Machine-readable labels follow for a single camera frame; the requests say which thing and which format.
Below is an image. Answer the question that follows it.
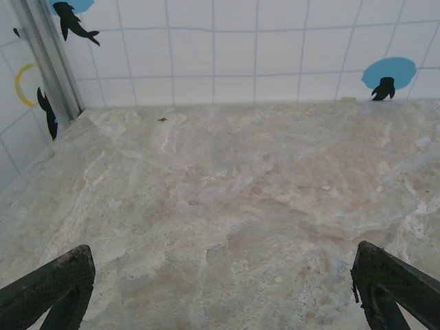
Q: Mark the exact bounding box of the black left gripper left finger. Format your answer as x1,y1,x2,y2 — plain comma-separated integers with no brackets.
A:
0,244,96,330

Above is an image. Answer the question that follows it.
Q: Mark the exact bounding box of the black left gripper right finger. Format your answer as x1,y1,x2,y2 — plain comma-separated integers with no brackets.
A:
350,241,440,330

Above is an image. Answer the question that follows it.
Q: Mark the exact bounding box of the grey metal corner post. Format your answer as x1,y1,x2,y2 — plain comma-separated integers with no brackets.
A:
12,0,85,129

